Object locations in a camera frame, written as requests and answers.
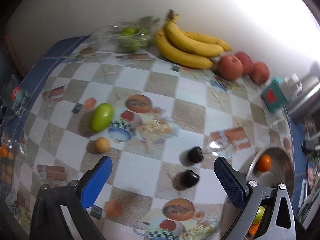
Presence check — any teal plastic box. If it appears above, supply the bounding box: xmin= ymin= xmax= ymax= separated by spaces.
xmin=261 ymin=77 xmax=292 ymax=113

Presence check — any orange tangerine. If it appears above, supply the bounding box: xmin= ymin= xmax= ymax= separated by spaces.
xmin=248 ymin=224 xmax=259 ymax=236
xmin=257 ymin=154 xmax=272 ymax=172

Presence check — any steel thermos jug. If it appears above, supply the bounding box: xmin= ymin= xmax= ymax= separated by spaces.
xmin=286 ymin=74 xmax=319 ymax=122

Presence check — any clear bag of green fruit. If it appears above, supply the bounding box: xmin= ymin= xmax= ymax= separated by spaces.
xmin=90 ymin=16 xmax=161 ymax=54

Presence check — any checkered fruit print tablecloth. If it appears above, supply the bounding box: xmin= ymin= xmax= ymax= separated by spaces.
xmin=1 ymin=45 xmax=292 ymax=239

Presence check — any red apple far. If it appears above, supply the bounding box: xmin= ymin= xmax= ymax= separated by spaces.
xmin=249 ymin=62 xmax=270 ymax=85

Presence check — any yellow banana bunch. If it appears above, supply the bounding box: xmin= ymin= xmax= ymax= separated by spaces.
xmin=154 ymin=9 xmax=232 ymax=69

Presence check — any green mango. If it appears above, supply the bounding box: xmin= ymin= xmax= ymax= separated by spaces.
xmin=253 ymin=206 xmax=265 ymax=224
xmin=89 ymin=103 xmax=114 ymax=133

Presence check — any large steel bowl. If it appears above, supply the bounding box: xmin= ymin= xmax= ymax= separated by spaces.
xmin=246 ymin=145 xmax=295 ymax=201

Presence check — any red apple middle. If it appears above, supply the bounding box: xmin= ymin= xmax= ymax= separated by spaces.
xmin=235 ymin=51 xmax=254 ymax=76

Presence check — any red apple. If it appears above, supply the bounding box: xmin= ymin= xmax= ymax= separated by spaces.
xmin=235 ymin=51 xmax=254 ymax=76
xmin=249 ymin=62 xmax=270 ymax=85

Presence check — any peach coloured apple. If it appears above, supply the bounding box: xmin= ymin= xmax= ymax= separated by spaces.
xmin=217 ymin=55 xmax=244 ymax=81

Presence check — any black plum with stem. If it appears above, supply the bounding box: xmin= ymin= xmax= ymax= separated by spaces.
xmin=187 ymin=146 xmax=212 ymax=164

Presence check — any small tan longan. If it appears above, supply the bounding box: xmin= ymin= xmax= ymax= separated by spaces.
xmin=94 ymin=137 xmax=110 ymax=153

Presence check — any black power adapter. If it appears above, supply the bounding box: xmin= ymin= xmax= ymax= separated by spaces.
xmin=301 ymin=140 xmax=320 ymax=154

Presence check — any clear plastic package red logo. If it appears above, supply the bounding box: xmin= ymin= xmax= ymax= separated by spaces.
xmin=1 ymin=74 xmax=31 ymax=119

